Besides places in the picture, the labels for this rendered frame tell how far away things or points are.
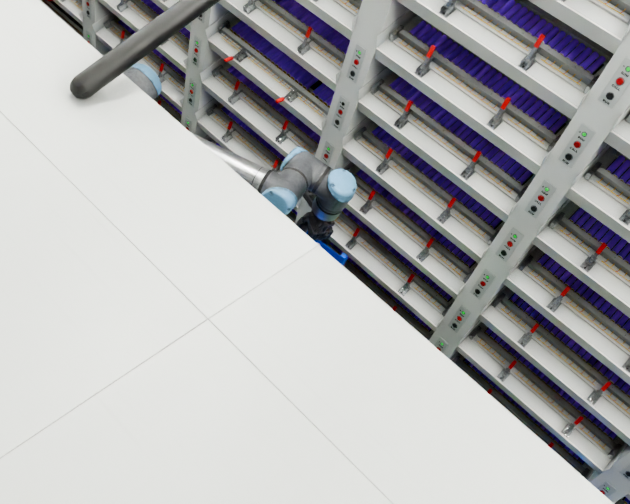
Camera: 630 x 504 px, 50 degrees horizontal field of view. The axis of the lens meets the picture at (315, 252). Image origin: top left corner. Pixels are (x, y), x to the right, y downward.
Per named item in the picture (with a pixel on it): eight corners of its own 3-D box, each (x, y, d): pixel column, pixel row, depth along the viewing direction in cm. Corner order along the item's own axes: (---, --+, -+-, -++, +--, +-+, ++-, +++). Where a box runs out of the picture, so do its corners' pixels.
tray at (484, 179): (505, 223, 203) (516, 200, 191) (357, 109, 223) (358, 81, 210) (547, 181, 209) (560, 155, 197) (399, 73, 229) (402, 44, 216)
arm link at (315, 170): (283, 158, 191) (320, 183, 191) (300, 137, 199) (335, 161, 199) (271, 179, 198) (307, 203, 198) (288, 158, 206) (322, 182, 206)
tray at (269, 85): (322, 138, 240) (322, 122, 232) (209, 47, 260) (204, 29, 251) (361, 105, 246) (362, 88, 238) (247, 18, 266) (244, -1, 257)
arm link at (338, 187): (336, 160, 197) (365, 179, 197) (322, 181, 208) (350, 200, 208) (321, 181, 192) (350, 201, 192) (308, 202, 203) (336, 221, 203)
